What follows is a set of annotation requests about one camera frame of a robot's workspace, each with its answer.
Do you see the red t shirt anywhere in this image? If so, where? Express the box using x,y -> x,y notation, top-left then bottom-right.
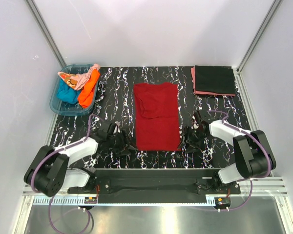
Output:
133,82 -> 180,151

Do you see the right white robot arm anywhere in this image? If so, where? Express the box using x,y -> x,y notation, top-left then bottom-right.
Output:
178,110 -> 276,188

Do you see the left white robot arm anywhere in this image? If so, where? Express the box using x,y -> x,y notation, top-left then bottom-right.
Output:
23,122 -> 136,197

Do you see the orange t shirt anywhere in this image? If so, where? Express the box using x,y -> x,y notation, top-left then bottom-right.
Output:
78,69 -> 100,109

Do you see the folded black t shirt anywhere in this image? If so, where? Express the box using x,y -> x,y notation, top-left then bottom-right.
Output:
194,65 -> 235,96

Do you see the blue plastic bin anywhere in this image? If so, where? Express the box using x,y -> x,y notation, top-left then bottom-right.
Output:
49,64 -> 99,116

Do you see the blue t shirt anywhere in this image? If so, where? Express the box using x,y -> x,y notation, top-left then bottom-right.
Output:
56,80 -> 81,104

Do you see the pink printed t shirt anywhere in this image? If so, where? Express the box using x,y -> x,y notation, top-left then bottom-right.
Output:
58,64 -> 101,91

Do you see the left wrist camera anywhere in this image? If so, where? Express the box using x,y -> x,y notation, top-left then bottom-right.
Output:
113,121 -> 121,135

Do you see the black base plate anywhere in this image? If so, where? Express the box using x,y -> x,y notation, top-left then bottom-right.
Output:
68,169 -> 241,206

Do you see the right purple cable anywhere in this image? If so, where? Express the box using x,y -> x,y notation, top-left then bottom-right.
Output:
197,110 -> 272,212

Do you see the white slotted cable duct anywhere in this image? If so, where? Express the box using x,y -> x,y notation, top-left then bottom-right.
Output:
33,196 -> 215,206

